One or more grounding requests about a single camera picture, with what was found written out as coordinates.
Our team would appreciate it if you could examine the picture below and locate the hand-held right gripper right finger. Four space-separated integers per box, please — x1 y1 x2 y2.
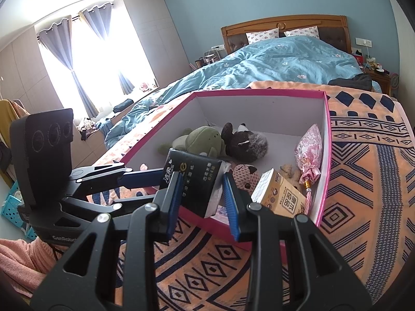
222 172 373 311

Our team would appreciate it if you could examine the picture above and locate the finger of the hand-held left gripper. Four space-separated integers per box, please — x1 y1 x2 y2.
61 194 160 225
69 164 165 195

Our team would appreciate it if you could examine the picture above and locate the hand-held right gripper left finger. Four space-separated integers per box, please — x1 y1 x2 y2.
31 172 185 311

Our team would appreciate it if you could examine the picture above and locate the black tissue pack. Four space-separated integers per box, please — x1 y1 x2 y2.
159 148 231 218

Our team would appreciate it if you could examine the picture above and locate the pink knitted teddy bear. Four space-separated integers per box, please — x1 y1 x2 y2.
231 164 260 192

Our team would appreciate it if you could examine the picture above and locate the yellow tissue pack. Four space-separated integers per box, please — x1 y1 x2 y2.
251 168 308 217

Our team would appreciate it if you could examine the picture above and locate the grey hedgehog plush toy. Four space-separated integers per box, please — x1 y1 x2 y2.
221 122 269 162

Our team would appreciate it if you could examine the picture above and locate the cream plush toy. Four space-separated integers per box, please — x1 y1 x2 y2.
280 164 302 188

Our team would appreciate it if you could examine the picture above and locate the green frog plush toy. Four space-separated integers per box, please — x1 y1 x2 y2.
158 126 227 160

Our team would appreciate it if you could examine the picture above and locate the pink cardboard box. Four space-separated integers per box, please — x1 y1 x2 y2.
120 90 332 266

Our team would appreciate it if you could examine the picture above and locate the pink floral folding umbrella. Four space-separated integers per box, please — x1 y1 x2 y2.
294 124 323 216

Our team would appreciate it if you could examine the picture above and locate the person's left forearm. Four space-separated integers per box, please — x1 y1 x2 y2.
0 238 65 299

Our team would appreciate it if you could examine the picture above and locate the turquoise plastic basket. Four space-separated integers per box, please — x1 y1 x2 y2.
0 180 36 240

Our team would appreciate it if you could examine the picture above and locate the yellow garment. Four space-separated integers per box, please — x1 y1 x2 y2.
0 99 26 156

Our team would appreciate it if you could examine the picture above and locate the pile of clothes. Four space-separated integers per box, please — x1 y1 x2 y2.
76 117 112 140

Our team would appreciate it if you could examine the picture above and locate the dark blue pouch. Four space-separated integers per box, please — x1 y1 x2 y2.
112 99 134 112

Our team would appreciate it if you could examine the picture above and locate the purple curtain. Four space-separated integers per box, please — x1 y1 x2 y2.
37 19 98 119
79 3 135 95

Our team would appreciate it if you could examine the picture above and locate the cluttered bedside table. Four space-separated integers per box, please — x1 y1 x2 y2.
195 50 224 68

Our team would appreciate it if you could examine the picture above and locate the orange and blue patterned blanket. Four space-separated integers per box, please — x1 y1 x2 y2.
94 81 412 311

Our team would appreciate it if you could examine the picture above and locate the blue floral duvet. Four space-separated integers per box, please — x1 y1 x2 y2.
104 36 381 151

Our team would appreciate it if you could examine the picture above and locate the dark cloth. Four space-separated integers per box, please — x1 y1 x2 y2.
327 73 373 92

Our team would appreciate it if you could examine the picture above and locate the white patterned pillow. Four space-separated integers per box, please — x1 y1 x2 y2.
283 26 320 38
246 27 280 44

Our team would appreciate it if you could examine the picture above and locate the wooden bed headboard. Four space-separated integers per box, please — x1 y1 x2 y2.
221 15 352 54

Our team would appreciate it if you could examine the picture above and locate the wooden bedside table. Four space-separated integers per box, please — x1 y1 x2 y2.
357 55 391 94

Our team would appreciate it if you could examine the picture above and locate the black cable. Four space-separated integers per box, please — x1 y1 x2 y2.
45 241 62 261

